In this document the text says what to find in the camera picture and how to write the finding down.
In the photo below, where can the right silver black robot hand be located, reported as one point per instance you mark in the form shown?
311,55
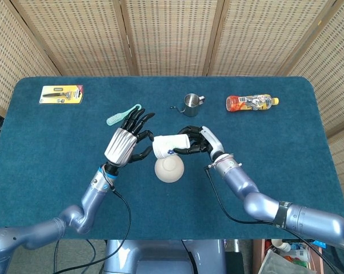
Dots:
212,141

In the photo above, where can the grey plastic bag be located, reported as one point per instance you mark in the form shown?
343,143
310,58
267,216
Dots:
277,264

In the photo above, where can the teal plastic hairbrush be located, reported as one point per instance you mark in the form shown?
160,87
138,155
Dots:
117,117

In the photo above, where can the white upturned bowl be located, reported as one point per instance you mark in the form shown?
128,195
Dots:
169,169

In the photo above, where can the white paper cup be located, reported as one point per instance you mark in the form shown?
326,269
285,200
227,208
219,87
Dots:
157,148
177,141

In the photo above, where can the razor in yellow blister pack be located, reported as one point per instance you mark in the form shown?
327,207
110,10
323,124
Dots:
62,94

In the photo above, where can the blue-grey robot torso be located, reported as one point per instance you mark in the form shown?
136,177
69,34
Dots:
160,257

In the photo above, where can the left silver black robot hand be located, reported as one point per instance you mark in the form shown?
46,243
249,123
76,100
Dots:
122,145

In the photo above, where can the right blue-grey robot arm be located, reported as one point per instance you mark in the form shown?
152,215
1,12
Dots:
303,219

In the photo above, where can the woven rattan screen panel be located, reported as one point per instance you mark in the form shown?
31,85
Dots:
332,85
172,37
75,37
269,37
9,57

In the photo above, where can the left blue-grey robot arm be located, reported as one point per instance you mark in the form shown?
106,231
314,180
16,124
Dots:
89,202

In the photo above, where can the orange drink bottle yellow cap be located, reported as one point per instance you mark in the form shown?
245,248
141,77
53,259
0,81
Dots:
250,103

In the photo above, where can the dark blue table mat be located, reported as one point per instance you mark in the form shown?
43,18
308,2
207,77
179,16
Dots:
60,160

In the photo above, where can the wooden storage crate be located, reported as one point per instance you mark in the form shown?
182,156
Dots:
257,257

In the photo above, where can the steel gooseneck pitcher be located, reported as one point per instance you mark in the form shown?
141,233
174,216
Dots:
191,107

